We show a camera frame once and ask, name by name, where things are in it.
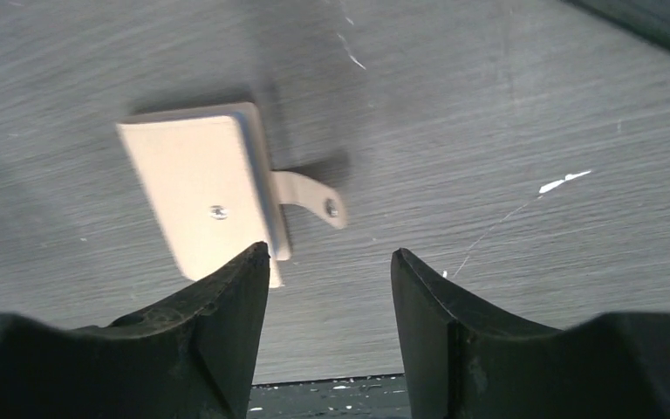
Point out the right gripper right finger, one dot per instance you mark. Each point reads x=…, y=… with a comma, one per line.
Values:
x=464, y=357

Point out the beige card holder wallet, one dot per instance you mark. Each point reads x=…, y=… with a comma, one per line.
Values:
x=207, y=175

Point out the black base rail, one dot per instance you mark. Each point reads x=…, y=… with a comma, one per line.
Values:
x=371, y=396

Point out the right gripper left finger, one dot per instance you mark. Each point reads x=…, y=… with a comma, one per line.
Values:
x=189, y=355

